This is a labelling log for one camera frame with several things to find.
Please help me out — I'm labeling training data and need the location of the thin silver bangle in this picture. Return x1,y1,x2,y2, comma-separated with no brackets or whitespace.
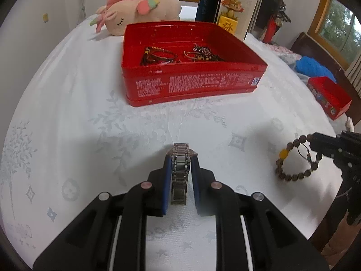
184,50,202,61

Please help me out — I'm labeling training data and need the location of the small red printed box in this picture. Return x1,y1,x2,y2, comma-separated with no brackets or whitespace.
307,76,353,121

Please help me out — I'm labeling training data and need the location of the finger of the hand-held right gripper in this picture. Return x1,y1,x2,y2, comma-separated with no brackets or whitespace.
309,132,343,160

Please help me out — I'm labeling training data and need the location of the pink unicorn plush toy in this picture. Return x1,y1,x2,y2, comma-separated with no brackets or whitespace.
90,0,182,37

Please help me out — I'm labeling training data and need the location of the dark wooden chair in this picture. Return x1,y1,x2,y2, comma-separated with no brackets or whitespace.
290,32,361,99

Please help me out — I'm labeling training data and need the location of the gold twisted bangle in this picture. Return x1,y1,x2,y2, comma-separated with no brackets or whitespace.
151,49,178,63

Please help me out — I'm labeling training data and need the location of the dark blue book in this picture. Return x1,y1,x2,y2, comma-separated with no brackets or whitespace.
194,0,223,24

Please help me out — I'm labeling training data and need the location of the coat rack with dark clothes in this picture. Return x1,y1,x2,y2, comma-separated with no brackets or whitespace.
258,0,292,44

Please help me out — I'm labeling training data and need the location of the person's right forearm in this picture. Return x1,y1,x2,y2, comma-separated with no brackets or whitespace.
322,215,357,260

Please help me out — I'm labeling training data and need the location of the white cartoon monkey box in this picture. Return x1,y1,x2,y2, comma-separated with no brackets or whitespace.
216,0,258,40

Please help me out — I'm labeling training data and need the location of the silver metal wristwatch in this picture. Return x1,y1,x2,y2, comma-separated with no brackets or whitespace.
166,143,198,206

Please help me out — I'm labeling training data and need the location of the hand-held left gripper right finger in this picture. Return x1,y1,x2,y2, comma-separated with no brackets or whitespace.
191,158,329,271

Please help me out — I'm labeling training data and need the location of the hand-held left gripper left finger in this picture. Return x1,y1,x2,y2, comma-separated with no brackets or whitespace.
33,157,173,271

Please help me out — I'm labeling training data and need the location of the brown beaded bracelet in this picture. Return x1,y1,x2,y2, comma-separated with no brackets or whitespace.
276,135,320,182

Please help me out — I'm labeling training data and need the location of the silver chain necklace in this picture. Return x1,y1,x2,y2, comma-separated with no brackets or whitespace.
192,43,211,55

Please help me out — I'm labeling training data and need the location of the red tin box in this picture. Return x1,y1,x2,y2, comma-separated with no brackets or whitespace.
121,21,268,108

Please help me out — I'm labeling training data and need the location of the side wooden window frame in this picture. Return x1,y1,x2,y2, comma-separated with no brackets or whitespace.
307,0,361,74

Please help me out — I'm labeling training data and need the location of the blue cloth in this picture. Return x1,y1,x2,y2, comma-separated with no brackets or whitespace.
295,56,337,84

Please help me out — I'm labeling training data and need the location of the black beaded bracelet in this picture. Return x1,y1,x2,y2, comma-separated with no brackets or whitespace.
140,47,158,66

